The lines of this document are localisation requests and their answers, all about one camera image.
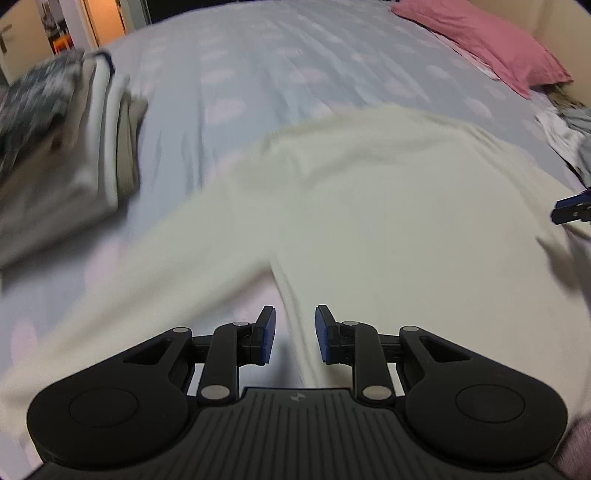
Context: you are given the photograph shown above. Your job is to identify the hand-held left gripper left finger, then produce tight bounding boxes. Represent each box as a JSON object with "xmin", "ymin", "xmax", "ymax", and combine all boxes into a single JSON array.
[{"xmin": 120, "ymin": 305, "xmax": 277, "ymax": 408}]

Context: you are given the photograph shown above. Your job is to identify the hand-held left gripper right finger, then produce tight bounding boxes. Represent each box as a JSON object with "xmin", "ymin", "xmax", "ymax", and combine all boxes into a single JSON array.
[{"xmin": 315, "ymin": 305, "xmax": 472, "ymax": 408}]

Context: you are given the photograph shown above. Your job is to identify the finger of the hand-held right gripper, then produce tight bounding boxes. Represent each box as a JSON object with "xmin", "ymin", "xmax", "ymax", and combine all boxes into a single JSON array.
[
  {"xmin": 556, "ymin": 188, "xmax": 591, "ymax": 209},
  {"xmin": 551, "ymin": 206, "xmax": 591, "ymax": 226}
]

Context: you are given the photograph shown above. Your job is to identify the cream pants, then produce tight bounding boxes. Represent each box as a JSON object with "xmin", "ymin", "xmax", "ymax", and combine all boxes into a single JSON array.
[{"xmin": 0, "ymin": 104, "xmax": 591, "ymax": 444}]

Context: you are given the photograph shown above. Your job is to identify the grey garment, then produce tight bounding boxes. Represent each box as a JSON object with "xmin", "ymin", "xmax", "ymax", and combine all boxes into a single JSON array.
[{"xmin": 566, "ymin": 108, "xmax": 591, "ymax": 181}]

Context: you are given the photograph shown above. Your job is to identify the white shirt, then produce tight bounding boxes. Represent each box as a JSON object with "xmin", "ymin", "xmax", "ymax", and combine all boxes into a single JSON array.
[{"xmin": 536, "ymin": 108, "xmax": 587, "ymax": 176}]

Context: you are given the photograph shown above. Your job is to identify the brown striped garment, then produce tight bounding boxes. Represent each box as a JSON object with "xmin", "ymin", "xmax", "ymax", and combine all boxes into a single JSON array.
[{"xmin": 547, "ymin": 85, "xmax": 583, "ymax": 110}]

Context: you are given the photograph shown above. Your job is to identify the beige padded headboard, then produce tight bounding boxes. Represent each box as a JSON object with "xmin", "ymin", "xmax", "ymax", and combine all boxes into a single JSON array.
[{"xmin": 466, "ymin": 0, "xmax": 591, "ymax": 107}]

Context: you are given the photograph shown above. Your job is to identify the pink pillow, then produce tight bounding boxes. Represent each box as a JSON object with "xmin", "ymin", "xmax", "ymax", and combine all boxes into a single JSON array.
[{"xmin": 392, "ymin": 0, "xmax": 573, "ymax": 99}]

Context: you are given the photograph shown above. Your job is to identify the light beige folded garment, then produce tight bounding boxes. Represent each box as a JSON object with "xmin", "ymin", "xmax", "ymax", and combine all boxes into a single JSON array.
[{"xmin": 0, "ymin": 60, "xmax": 118, "ymax": 271}]

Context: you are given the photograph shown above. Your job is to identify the bed with dotted sheet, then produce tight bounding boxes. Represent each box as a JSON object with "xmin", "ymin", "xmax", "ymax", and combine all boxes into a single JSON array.
[{"xmin": 0, "ymin": 0, "xmax": 591, "ymax": 480}]

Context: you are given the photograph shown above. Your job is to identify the white folded garment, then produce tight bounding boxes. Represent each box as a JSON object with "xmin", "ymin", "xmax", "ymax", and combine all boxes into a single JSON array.
[{"xmin": 85, "ymin": 50, "xmax": 132, "ymax": 208}]

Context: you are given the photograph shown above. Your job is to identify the hallway door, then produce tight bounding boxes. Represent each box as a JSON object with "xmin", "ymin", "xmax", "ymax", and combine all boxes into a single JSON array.
[{"xmin": 83, "ymin": 0, "xmax": 127, "ymax": 47}]

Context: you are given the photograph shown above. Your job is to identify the beige door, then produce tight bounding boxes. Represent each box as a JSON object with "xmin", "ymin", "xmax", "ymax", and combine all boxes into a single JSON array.
[{"xmin": 0, "ymin": 21, "xmax": 14, "ymax": 88}]

